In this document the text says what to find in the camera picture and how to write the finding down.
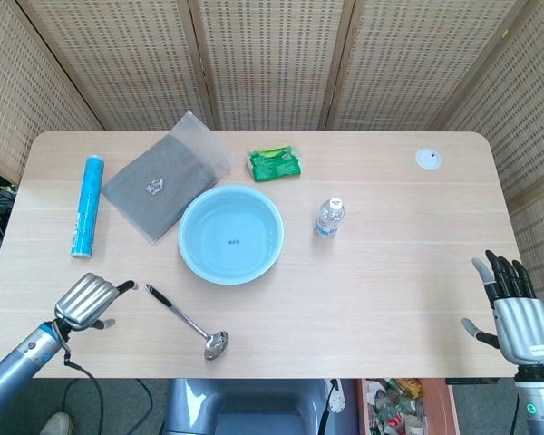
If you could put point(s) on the clear plastic water bottle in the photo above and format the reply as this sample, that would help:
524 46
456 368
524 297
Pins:
328 220

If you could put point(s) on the woven bamboo screen panel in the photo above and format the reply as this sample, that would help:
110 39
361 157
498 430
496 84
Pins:
526 113
9 90
272 59
118 59
412 59

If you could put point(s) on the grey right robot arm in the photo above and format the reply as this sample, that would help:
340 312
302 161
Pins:
541 412

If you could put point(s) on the grey cloth in plastic bag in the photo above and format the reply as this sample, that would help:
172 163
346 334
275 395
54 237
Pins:
163 176

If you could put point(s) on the beige shoe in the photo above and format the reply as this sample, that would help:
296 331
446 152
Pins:
56 425

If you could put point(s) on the blue cylindrical tube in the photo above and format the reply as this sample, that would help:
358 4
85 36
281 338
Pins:
87 208

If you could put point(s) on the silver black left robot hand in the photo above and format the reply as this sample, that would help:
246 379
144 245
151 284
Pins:
86 299

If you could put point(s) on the orange box of trash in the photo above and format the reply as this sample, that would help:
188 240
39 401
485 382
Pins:
437 403

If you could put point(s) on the light blue plastic basin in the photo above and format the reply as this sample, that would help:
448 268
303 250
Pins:
231 226

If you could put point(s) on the green snack packet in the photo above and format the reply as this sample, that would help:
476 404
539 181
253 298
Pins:
274 165

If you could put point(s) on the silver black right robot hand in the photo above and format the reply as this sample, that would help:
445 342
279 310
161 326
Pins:
523 326

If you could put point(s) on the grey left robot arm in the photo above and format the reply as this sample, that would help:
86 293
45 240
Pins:
18 360

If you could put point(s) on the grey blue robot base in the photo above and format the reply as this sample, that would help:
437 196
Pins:
236 403

